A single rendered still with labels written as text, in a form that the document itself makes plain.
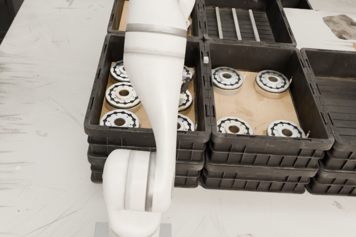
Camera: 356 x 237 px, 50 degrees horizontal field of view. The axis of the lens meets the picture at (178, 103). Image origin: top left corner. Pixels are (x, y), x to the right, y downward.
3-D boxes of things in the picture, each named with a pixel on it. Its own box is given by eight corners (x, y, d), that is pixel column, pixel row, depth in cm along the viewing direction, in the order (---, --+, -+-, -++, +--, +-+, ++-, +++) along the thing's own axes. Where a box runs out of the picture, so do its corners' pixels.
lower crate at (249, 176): (305, 197, 106) (320, 171, 98) (199, 192, 104) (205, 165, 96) (278, 100, 135) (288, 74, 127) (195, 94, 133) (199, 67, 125)
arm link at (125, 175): (96, 185, 53) (102, 243, 64) (164, 191, 53) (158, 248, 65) (108, 135, 59) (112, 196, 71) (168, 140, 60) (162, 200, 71)
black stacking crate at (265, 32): (286, 75, 128) (297, 47, 120) (199, 69, 126) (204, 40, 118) (267, 15, 157) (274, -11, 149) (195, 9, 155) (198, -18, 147)
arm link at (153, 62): (189, 36, 53) (121, 29, 53) (171, 224, 55) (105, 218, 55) (187, 40, 62) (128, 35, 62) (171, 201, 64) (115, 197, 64)
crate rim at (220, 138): (333, 150, 92) (337, 144, 91) (210, 143, 90) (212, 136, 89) (296, 53, 121) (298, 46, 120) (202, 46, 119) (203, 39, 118)
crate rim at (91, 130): (210, 143, 90) (212, 136, 89) (82, 135, 89) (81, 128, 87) (202, 46, 119) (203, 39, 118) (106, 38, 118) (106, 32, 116)
